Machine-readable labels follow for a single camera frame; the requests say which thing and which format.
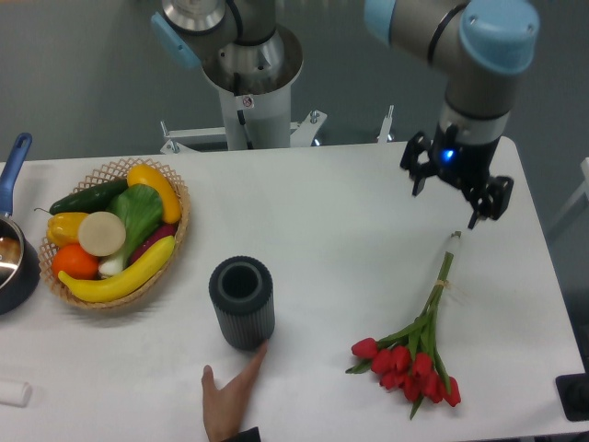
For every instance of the black device at edge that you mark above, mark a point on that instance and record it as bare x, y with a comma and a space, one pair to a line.
573, 393

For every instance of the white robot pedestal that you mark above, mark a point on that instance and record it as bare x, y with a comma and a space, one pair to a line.
254, 88

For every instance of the yellow squash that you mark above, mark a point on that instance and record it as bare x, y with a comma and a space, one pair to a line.
151, 177

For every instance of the orange fruit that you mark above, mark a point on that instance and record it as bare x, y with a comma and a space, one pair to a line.
76, 262

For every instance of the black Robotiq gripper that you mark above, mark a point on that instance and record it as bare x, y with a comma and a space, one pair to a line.
463, 166

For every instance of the white furniture edge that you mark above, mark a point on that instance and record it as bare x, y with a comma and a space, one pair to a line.
573, 207

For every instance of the dark grey ribbed vase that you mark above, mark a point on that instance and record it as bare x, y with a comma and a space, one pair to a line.
241, 290

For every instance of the green bok choy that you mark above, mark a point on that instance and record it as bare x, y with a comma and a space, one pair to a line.
140, 209

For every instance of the blue handled saucepan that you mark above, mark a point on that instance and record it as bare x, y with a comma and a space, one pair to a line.
20, 270

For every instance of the yellow banana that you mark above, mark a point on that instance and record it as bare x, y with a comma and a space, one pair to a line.
126, 282

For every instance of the green cucumber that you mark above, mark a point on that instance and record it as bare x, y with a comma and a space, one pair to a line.
90, 200

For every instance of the dark sleeve forearm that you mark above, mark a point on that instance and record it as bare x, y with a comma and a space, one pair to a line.
250, 435

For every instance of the beige round disc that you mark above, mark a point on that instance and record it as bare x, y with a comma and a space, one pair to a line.
101, 234

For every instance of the person's hand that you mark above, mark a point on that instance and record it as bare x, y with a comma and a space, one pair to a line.
223, 410

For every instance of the purple eggplant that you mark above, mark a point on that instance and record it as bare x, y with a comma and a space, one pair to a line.
161, 232

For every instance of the yellow bell pepper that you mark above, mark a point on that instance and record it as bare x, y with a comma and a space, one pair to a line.
62, 229

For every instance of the white cylinder object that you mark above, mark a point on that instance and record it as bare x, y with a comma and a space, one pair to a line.
15, 393

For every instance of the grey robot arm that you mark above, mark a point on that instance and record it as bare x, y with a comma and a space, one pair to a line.
484, 47

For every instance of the white metal frame bracket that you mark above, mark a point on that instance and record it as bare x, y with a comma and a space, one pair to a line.
304, 133

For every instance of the red tulip bouquet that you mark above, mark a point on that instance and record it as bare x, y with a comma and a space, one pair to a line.
408, 360

